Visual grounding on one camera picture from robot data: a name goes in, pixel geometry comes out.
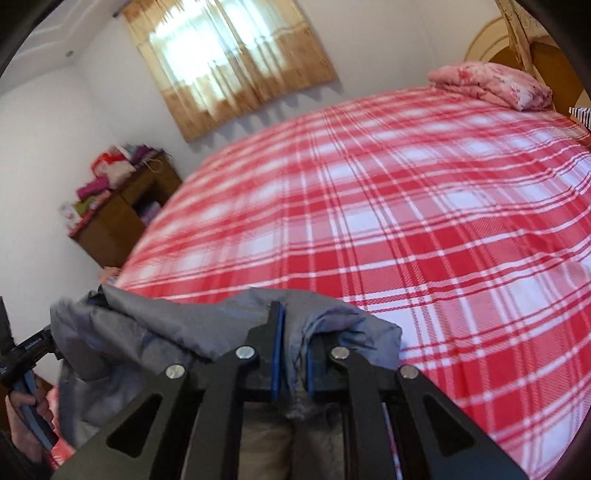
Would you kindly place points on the pink floral folded quilt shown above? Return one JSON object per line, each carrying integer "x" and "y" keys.
{"x": 494, "y": 83}

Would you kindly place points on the striped cloth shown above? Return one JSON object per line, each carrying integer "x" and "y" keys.
{"x": 581, "y": 117}

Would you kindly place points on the beige patterned window curtain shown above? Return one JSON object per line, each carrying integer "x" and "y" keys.
{"x": 231, "y": 60}

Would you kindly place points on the purple folded clothes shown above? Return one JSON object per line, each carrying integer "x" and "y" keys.
{"x": 141, "y": 153}

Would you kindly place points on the wooden arched headboard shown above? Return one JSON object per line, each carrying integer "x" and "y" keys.
{"x": 558, "y": 69}

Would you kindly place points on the brown wooden desk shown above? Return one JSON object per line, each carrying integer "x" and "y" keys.
{"x": 115, "y": 226}

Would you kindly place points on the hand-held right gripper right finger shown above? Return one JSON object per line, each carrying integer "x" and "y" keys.
{"x": 310, "y": 369}

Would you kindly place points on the grey puffer jacket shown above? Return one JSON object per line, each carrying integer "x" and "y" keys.
{"x": 161, "y": 323}

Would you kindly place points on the pink clothes pile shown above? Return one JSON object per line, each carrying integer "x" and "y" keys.
{"x": 110, "y": 276}

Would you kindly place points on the beige curtain beside headboard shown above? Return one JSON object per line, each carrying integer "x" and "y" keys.
{"x": 519, "y": 32}

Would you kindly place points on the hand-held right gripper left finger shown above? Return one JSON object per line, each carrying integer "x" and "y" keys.
{"x": 277, "y": 350}

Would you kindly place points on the green folded cloth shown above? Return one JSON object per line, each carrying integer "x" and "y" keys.
{"x": 84, "y": 207}

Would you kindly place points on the person's left hand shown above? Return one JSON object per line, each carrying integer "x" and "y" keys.
{"x": 19, "y": 427}

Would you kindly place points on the person's beige trousers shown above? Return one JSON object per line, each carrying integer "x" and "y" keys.
{"x": 268, "y": 443}

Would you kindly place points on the bed with red plaid sheet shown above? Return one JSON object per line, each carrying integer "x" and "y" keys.
{"x": 392, "y": 207}

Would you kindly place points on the purple box in desk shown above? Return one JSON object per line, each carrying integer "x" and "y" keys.
{"x": 151, "y": 212}

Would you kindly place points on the pale pink folded clothes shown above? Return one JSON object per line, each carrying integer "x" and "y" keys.
{"x": 120, "y": 174}

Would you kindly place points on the magenta folded clothes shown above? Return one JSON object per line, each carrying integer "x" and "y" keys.
{"x": 92, "y": 190}

